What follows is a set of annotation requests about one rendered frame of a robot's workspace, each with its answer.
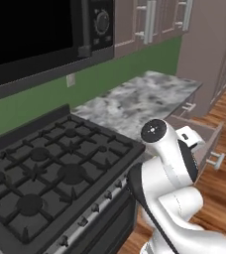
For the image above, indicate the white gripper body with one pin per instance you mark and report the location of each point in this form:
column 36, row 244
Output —
column 199, row 143

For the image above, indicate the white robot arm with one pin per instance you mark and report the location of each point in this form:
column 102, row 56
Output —
column 171, row 185

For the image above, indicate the open taupe drawer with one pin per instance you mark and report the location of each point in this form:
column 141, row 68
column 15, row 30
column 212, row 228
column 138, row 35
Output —
column 208, row 137

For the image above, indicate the closed taupe drawer front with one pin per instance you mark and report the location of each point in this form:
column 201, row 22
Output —
column 188, row 101

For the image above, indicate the tall taupe cupboard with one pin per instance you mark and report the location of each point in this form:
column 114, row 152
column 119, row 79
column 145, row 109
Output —
column 207, row 56

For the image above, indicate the black hob knob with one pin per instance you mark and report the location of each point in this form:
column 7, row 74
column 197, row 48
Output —
column 119, row 183
column 82, row 221
column 95, row 207
column 63, row 241
column 108, row 194

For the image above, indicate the black oven door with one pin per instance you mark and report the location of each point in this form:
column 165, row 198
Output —
column 111, row 225

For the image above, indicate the black gas hob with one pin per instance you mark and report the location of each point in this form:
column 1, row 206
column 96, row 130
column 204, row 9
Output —
column 49, row 165

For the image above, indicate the black microwave oven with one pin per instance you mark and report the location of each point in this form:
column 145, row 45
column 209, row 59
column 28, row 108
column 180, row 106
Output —
column 29, row 36

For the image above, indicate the white wall socket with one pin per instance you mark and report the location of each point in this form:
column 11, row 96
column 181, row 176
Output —
column 70, row 80

